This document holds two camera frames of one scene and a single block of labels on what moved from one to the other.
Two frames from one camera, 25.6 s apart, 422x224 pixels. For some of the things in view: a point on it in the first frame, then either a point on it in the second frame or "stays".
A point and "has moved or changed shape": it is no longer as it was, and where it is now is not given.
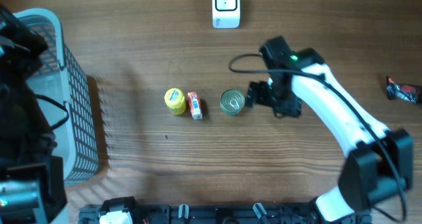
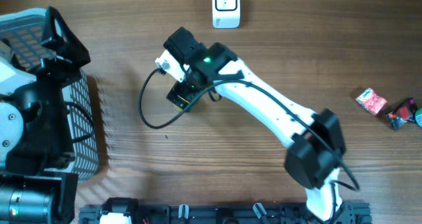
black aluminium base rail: (200, 214) stays
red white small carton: (195, 105) has moved or changed shape
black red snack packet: (410, 93) -> (405, 112)
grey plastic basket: (59, 82) stays
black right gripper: (293, 109) -> (182, 88)
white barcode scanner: (225, 7) stays
